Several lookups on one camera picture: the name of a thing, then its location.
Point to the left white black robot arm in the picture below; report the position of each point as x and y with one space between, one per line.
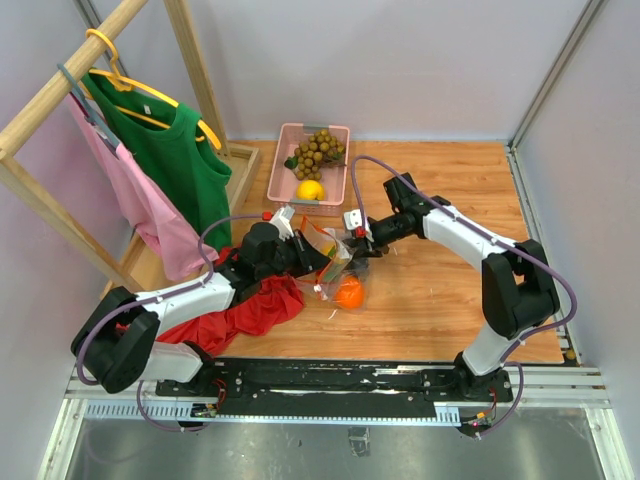
117 345

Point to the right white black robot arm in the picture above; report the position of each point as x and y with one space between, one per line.
518 292

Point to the grey clothes hanger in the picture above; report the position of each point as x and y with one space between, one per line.
92 116

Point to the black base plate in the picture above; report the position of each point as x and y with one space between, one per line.
335 388

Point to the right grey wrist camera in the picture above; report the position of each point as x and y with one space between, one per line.
356 224

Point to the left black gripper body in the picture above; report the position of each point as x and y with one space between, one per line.
296 259

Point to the pink plastic basket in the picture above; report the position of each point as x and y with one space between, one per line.
283 182

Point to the clear zip bag orange seal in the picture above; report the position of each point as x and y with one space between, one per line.
323 285

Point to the green shirt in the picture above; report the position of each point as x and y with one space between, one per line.
169 147

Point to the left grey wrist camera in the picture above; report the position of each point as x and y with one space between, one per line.
281 219

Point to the orange fake orange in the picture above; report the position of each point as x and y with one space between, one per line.
350 294

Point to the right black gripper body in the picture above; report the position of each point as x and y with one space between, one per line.
376 249

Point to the yellow fake lemon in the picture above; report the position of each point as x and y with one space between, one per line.
310 190

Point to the small yellow fake fruit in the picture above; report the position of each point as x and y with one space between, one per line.
330 250

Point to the red cloth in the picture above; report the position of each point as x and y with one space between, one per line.
278 301

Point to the pink shirt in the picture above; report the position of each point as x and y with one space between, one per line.
147 209

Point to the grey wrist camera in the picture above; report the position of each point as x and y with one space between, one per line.
356 224
281 219

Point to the dark blueberry cluster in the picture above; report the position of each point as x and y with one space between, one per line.
359 268

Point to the brown longan fruit bunch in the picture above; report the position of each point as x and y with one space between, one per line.
319 152

